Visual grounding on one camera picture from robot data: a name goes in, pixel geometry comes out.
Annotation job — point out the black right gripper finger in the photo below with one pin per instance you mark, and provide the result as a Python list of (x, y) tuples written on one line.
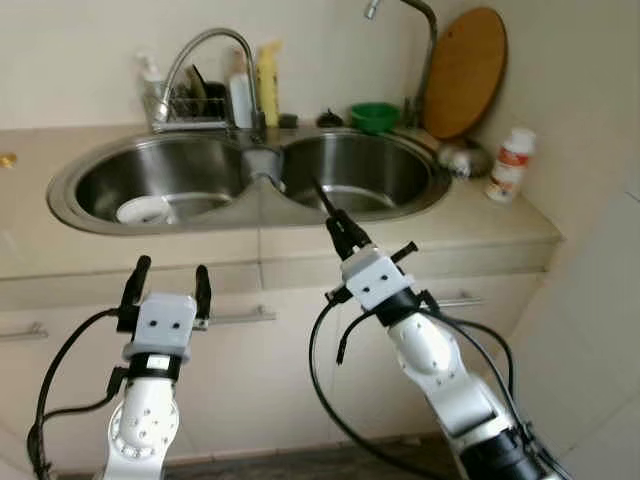
[(338, 238), (358, 240)]

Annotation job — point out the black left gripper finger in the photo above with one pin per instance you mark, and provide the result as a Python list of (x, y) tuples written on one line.
[(136, 282), (203, 292)]

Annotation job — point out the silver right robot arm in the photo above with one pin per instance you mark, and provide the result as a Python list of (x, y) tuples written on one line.
[(430, 350)]

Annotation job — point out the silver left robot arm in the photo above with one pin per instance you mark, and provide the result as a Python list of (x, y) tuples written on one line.
[(145, 430)]

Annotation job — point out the plain small white bowl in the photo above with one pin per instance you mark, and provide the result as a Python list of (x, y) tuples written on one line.
[(142, 210)]

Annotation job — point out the steel mesh strainer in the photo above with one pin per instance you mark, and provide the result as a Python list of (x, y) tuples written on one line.
[(465, 158)]

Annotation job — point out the stainless steel double sink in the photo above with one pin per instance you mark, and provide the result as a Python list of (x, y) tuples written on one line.
[(190, 175)]

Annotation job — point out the black sink stopper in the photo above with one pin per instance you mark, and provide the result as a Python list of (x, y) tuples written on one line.
[(330, 120)]

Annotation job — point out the green plastic bowl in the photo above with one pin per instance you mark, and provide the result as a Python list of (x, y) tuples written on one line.
[(375, 118)]

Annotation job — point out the dark small sponge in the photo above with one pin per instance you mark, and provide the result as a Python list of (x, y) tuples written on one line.
[(288, 121)]

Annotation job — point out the white bottle orange label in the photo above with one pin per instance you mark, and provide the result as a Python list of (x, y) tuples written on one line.
[(510, 165)]

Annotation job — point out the yellow detergent bottle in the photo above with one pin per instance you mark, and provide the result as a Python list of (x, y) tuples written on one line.
[(268, 85)]

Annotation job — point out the white dish soap bottle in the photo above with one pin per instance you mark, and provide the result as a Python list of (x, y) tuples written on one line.
[(240, 100)]

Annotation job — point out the chrome gooseneck sink faucet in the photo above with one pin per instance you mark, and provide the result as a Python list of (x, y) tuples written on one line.
[(253, 80)]

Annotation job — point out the round wooden cutting board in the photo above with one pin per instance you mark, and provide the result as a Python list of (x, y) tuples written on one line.
[(465, 75)]

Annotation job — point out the dark dish scrubber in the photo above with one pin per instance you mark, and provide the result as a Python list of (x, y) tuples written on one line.
[(210, 92)]

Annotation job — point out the clear pump soap dispenser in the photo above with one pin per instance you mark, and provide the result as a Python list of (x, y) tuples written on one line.
[(152, 80)]

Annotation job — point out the tall thin chrome faucet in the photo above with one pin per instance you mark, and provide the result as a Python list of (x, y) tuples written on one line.
[(431, 50)]

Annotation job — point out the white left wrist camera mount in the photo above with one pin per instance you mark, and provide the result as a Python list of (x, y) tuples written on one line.
[(165, 325)]

